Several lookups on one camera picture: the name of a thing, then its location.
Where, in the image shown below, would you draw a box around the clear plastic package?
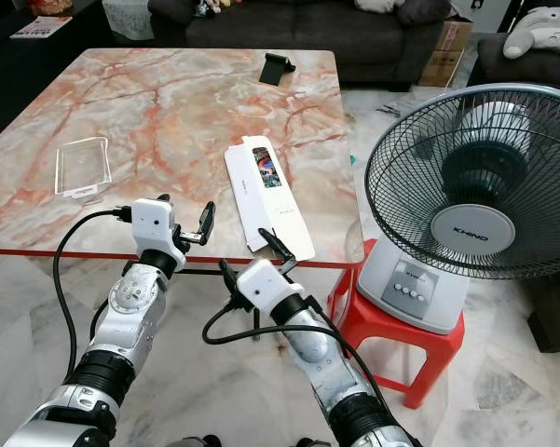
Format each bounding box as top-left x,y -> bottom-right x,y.
54,136 -> 114,198

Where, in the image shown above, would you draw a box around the red plastic stool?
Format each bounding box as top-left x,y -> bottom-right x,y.
326,237 -> 467,411

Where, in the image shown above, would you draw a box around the black phone stand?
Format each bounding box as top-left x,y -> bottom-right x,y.
259,52 -> 298,88

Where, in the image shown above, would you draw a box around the white lace cloth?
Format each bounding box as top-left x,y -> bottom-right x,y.
101,0 -> 155,43

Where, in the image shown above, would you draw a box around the black low cabinet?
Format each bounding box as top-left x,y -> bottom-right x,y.
0,0 -> 108,155

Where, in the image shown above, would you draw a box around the grey table fan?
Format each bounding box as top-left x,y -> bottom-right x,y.
363,86 -> 560,336

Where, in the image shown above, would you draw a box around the small colourful plush toys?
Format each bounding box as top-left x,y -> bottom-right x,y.
194,0 -> 243,20

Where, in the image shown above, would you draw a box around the dark grey sofa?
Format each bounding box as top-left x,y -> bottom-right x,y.
147,0 -> 458,89

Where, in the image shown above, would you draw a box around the red white magazine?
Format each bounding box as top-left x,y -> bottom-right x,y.
9,15 -> 74,40

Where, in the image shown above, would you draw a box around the red decorative item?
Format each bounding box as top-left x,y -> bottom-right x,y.
26,0 -> 74,17

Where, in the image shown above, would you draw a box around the brown cardboard box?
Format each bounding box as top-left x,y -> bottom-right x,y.
417,19 -> 474,89

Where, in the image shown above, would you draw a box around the white cushion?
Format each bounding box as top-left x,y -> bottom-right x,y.
354,0 -> 406,14

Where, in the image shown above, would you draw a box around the dark grey cushion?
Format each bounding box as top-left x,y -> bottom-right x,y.
396,0 -> 454,26

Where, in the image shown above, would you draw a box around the dark armchair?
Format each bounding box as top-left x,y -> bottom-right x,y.
473,0 -> 560,92

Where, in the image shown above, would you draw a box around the grey white plush toy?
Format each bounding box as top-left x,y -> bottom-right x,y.
502,7 -> 560,61

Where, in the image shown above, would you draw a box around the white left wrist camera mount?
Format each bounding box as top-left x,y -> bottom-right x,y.
130,198 -> 187,273

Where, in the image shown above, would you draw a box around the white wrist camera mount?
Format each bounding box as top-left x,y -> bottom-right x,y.
233,257 -> 307,316
130,198 -> 187,273

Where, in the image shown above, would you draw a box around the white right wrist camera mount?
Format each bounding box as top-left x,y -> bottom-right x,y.
233,257 -> 307,316

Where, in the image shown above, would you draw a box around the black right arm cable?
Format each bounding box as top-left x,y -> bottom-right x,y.
203,298 -> 397,411

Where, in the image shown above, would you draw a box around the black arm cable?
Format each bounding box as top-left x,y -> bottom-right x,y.
54,209 -> 133,373
203,298 -> 397,411

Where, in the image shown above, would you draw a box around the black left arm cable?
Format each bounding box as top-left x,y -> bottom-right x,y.
54,209 -> 133,373

